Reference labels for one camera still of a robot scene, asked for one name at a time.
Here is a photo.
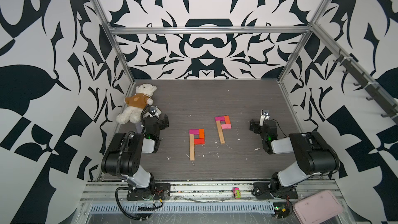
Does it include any orange block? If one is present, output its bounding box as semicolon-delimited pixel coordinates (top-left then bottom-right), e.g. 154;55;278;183
224;116;231;125
199;129;205;139

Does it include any magenta block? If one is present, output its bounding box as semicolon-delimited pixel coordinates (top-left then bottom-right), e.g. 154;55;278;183
215;116;227;124
189;129;200;135

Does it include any light pink block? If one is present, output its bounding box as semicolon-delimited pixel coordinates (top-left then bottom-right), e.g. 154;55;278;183
221;124;232;130

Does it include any natural wood block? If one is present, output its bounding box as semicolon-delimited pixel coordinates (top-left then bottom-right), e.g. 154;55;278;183
189;146;195;161
218;132;225;144
189;134;194;148
216;120;222;133

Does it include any red block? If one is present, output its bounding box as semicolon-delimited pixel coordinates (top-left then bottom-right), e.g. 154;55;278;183
194;139;205;145

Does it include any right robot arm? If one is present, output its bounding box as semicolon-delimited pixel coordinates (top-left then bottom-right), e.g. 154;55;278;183
249;119;340;195

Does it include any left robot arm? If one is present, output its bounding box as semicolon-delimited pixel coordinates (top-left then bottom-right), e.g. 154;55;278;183
101;115;169;192

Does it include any grey cylindrical pouch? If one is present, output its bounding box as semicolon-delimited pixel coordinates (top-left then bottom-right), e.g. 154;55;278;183
135;122;144;133

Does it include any white teddy bear brown shirt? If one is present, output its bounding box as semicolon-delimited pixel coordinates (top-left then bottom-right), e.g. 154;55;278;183
116;84;157;124

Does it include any green circuit board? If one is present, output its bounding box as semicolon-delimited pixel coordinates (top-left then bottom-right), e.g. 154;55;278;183
273;201;293;219

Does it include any pink tray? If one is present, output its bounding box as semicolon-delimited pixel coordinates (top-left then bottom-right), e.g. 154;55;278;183
293;190;343;224

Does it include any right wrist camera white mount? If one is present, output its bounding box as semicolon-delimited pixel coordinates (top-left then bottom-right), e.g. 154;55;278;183
259;110;270;126

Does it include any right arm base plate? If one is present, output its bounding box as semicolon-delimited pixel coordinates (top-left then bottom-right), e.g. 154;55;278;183
251;183;299;200

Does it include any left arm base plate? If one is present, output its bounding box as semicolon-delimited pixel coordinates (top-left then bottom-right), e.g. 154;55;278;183
126;183;171;201

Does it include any white cable duct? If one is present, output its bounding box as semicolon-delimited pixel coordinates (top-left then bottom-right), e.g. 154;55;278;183
88;202;276;215

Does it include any wall hook rail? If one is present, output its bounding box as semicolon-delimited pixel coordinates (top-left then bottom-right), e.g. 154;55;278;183
334;48;398;124

